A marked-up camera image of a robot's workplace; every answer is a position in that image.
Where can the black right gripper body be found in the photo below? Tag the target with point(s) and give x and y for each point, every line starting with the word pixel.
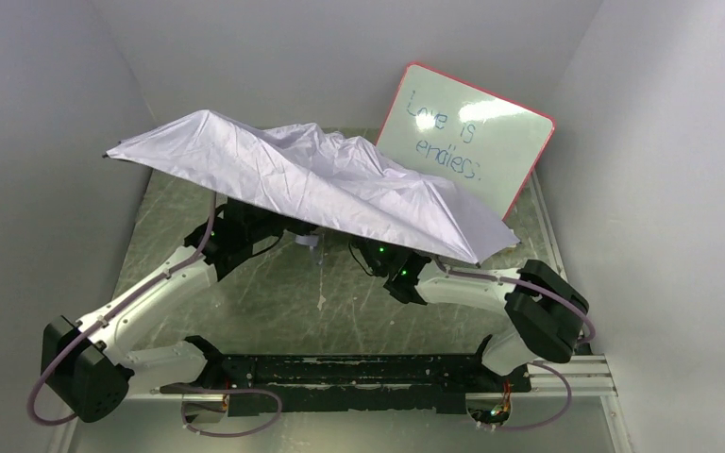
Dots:
pixel 369 253

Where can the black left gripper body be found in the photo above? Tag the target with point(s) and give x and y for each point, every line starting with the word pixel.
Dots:
pixel 253 216

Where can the lilac and black folding umbrella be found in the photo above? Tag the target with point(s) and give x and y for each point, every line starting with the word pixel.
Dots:
pixel 326 179

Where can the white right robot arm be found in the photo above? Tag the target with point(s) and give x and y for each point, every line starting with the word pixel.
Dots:
pixel 544 316

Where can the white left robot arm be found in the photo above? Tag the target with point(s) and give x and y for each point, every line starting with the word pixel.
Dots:
pixel 92 363

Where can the red framed whiteboard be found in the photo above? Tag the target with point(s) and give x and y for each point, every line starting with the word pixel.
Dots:
pixel 441 125

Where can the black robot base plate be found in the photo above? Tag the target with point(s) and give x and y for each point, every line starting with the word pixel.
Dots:
pixel 334 383

